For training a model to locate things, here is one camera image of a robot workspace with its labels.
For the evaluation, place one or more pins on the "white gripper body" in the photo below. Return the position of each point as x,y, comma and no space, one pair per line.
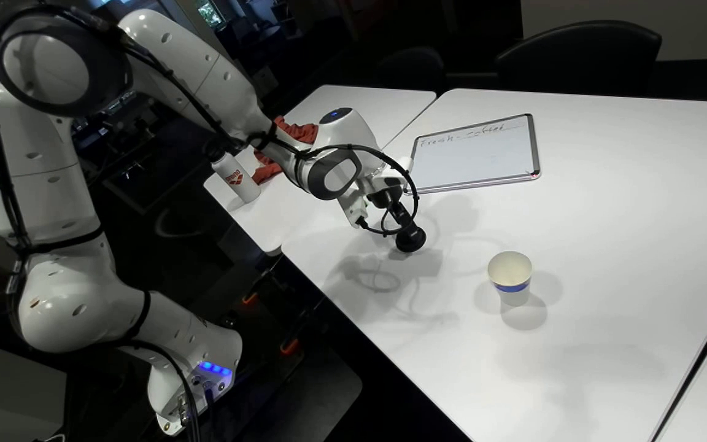
378,183

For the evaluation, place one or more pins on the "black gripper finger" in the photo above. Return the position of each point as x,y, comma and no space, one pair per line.
393,211
409,213

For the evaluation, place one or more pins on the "black round cup lid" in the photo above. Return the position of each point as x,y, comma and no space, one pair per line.
410,238

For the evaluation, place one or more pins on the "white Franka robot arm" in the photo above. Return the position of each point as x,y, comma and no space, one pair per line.
60,203

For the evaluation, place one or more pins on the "blue and white coffee cup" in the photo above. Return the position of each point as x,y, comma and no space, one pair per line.
511,275

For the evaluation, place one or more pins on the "red cloth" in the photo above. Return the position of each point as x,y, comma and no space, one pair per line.
296,131

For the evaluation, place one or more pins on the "small framed whiteboard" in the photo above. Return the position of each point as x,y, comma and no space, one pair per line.
485,151

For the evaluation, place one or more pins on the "small black office chair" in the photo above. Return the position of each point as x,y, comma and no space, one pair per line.
410,67

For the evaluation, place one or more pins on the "orange table clamp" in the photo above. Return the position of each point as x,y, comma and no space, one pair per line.
287,347
252,297

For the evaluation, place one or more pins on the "large black office chair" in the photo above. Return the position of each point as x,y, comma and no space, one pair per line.
577,52

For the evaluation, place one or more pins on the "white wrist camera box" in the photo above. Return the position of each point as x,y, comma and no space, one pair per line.
354,208

